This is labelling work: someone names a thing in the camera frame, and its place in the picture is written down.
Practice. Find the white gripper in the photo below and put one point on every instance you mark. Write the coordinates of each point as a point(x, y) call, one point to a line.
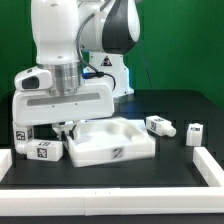
point(38, 107)

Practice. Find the white square table top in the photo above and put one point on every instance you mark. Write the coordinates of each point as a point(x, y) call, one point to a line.
point(109, 141)

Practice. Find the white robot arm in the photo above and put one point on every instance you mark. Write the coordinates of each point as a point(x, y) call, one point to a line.
point(55, 90)

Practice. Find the white U-shaped fence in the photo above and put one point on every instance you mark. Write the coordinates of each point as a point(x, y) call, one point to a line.
point(123, 201)

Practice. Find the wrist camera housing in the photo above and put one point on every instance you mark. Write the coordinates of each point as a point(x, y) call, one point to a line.
point(33, 79)

